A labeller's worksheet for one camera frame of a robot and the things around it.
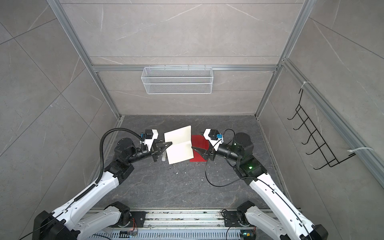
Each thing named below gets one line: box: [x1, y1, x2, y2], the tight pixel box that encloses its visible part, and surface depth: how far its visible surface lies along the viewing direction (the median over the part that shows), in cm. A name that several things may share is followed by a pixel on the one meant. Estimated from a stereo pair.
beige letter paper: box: [164, 125, 194, 165], surface depth 70 cm
